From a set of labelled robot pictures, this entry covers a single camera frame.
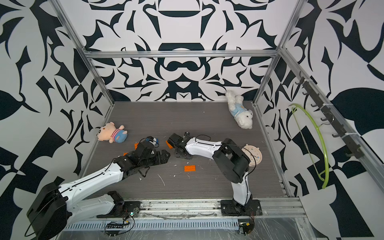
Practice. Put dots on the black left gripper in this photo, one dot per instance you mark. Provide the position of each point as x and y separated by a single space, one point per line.
160 160

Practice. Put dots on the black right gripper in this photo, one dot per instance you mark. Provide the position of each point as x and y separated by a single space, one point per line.
176 154

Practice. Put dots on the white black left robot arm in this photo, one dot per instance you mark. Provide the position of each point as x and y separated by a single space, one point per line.
57 206

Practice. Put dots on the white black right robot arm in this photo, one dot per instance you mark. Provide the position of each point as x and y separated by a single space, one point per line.
230 158

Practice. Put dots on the flat orange 2x4 lego plate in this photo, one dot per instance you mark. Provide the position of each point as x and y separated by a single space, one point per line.
169 145

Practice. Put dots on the pink plush pig toy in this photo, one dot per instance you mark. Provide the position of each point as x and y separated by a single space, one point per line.
109 132

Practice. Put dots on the white plush dog blue shirt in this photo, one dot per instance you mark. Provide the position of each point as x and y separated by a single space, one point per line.
242 116

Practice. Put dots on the green plastic hoop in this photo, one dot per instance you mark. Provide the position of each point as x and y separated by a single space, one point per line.
325 174

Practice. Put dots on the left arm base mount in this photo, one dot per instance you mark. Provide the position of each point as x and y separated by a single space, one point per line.
121 208

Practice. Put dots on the white slotted cable duct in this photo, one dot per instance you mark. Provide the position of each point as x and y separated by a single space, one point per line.
150 225

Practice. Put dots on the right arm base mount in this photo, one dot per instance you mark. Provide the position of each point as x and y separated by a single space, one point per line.
232 208

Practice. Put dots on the black wall hook rack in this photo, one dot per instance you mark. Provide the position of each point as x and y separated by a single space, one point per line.
330 118

